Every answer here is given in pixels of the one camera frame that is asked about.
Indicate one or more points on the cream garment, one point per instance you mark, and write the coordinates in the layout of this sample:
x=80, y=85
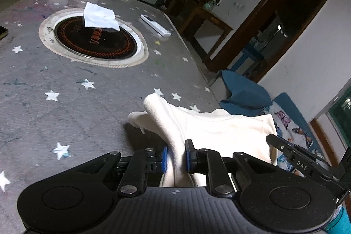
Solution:
x=219, y=135

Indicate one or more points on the blue sofa cover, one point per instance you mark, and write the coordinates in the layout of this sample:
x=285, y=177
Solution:
x=244, y=94

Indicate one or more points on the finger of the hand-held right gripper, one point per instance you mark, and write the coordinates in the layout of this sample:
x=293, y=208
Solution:
x=282, y=147

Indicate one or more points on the brown wooden side table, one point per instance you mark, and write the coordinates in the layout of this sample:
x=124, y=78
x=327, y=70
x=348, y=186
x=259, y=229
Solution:
x=216, y=20

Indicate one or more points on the glass jar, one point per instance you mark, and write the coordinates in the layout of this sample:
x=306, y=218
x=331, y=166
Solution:
x=209, y=5

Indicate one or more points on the green framed window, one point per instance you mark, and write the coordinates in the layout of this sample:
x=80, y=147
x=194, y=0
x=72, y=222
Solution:
x=342, y=113

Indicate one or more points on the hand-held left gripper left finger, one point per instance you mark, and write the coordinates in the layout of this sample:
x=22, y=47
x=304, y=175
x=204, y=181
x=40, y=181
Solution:
x=164, y=159

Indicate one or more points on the grey star-print tablecloth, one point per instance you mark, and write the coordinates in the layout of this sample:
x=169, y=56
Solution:
x=82, y=118

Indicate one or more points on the white tissue pack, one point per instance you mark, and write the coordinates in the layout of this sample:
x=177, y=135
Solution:
x=98, y=16

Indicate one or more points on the printed cushion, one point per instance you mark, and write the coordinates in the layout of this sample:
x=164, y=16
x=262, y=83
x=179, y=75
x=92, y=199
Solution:
x=288, y=124

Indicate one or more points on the white remote control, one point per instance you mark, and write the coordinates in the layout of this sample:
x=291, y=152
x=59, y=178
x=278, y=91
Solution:
x=155, y=25

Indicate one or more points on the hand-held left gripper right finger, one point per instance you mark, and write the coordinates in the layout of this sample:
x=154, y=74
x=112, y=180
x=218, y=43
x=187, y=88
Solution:
x=188, y=157

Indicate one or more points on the blue cabinet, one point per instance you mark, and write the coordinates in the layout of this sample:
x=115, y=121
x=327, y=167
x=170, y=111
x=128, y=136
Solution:
x=252, y=54

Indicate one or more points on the round built-in induction cooker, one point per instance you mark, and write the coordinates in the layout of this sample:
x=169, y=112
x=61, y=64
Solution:
x=82, y=42

